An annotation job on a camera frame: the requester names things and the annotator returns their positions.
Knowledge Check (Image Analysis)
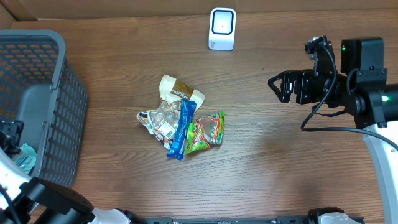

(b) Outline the green candy bag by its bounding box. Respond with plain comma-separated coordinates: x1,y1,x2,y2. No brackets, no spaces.
185,111,224,154

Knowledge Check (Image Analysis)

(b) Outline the blue snack bar wrapper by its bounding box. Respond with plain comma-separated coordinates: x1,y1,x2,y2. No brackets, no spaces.
167,100,197,161

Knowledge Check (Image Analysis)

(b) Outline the brown nut snack bag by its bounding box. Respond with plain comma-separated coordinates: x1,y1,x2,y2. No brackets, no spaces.
136,75,205,150

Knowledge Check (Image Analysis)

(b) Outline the teal tissue pack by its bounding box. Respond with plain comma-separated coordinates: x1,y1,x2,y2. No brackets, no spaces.
12,143,37,174

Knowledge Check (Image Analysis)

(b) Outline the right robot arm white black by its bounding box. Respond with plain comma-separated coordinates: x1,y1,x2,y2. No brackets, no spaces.
268,35,397,223

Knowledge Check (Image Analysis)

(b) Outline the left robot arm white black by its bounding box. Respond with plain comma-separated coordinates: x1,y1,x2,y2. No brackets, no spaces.
1,120,146,224

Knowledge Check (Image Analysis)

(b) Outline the white barcode scanner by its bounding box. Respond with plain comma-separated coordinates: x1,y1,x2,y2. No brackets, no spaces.
208,7,236,51

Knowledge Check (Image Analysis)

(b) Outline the grey plastic mesh basket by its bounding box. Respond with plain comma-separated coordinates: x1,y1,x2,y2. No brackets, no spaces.
1,29,89,187

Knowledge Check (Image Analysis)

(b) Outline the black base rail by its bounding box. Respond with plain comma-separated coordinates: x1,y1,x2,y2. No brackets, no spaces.
144,207,365,224

